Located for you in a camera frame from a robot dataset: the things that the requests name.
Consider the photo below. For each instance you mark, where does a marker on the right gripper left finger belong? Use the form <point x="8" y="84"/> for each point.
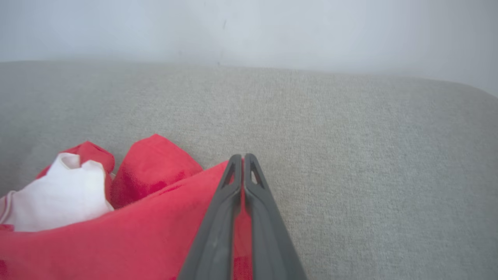
<point x="218" y="233"/>

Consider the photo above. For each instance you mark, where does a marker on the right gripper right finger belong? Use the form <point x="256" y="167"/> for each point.
<point x="268" y="241"/>

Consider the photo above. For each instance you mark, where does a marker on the red jersey with striped trim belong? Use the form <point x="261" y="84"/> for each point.
<point x="136" y="237"/>

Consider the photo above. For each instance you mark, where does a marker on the grey fabric sofa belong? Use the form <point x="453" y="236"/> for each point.
<point x="350" y="155"/>

